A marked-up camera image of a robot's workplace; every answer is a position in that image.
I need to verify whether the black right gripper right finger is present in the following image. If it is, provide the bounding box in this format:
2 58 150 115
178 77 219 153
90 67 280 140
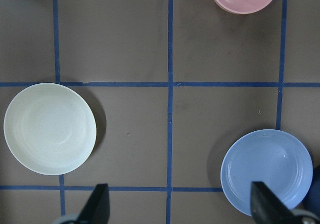
250 182 300 224

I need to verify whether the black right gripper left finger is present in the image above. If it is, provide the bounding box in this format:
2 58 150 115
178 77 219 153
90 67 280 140
77 184 111 224

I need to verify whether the dark blue cooking pot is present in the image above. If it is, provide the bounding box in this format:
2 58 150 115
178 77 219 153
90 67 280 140
302 166 320 218

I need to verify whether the blue plate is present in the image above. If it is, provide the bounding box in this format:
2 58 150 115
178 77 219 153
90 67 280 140
220 129 313 216

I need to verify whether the cream white plate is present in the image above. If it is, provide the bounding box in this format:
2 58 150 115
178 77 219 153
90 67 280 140
3 83 97 176

